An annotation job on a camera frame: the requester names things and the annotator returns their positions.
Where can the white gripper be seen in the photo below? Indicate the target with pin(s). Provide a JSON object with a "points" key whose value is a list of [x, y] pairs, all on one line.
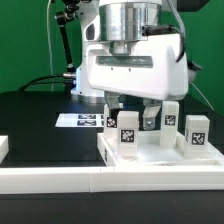
{"points": [[150, 71]]}

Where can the white square table top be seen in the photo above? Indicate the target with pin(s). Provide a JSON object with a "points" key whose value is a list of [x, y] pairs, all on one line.
{"points": [[150, 153]]}

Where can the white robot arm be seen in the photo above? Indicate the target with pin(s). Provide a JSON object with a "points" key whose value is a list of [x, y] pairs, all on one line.
{"points": [[121, 22]]}

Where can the apriltag base marker sheet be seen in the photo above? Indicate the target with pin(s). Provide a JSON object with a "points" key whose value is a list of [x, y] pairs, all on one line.
{"points": [[79, 120]]}

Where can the white front fence bar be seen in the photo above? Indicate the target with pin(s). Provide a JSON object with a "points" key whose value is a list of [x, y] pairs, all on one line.
{"points": [[110, 179]]}

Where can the white left fence piece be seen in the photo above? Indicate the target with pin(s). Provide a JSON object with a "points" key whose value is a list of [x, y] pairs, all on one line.
{"points": [[4, 148]]}

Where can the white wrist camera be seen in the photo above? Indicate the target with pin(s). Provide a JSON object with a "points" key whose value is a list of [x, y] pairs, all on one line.
{"points": [[193, 69]]}

